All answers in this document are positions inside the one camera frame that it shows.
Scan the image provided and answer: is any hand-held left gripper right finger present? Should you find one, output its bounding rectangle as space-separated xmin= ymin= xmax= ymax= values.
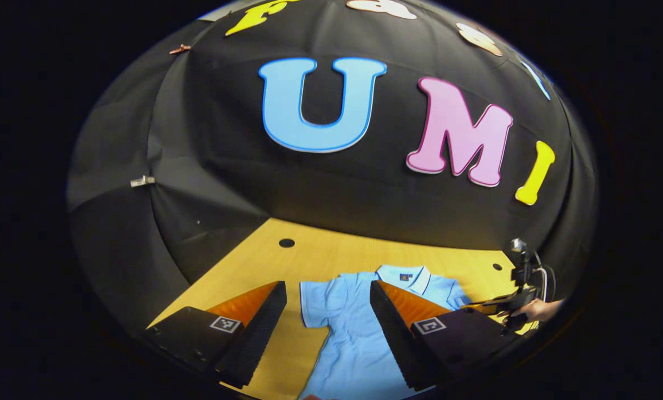
xmin=370 ymin=279 xmax=521 ymax=392

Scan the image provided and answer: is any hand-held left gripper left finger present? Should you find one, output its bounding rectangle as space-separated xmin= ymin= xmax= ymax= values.
xmin=144 ymin=281 xmax=288 ymax=389

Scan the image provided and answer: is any light blue T-shirt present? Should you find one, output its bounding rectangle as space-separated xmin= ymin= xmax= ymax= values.
xmin=300 ymin=265 xmax=473 ymax=400

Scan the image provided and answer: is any black backdrop cloth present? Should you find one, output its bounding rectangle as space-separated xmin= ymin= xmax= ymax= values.
xmin=67 ymin=0 xmax=599 ymax=334

